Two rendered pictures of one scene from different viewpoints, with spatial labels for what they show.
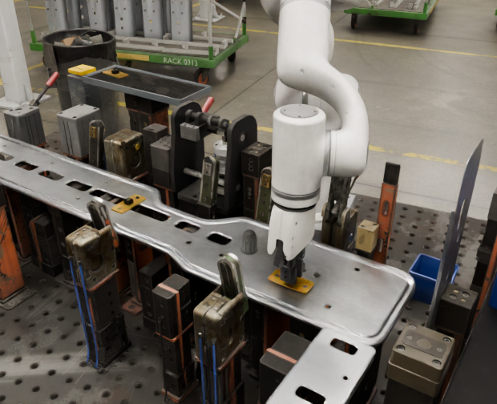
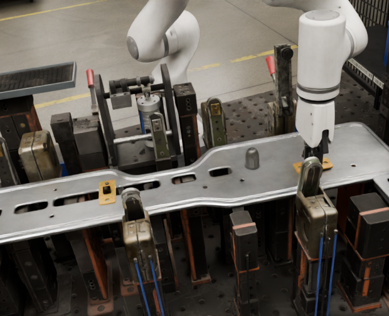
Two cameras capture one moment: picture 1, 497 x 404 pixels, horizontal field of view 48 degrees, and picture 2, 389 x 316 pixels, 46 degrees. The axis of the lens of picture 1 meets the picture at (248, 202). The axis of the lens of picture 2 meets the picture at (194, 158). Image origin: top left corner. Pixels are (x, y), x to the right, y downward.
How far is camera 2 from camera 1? 74 cm
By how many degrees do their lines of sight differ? 33
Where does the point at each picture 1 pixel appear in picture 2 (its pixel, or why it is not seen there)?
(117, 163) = (44, 168)
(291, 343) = (365, 201)
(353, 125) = (352, 13)
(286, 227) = (330, 116)
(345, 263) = not seen: hidden behind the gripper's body
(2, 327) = not seen: outside the picture
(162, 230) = (170, 192)
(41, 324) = not seen: outside the picture
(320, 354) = not seen: outside the picture
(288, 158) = (332, 55)
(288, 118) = (329, 21)
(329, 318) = (366, 171)
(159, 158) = (88, 142)
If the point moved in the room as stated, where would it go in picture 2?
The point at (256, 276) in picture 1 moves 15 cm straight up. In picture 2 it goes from (287, 177) to (288, 119)
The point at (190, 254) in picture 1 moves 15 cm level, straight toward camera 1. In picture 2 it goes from (221, 194) to (282, 219)
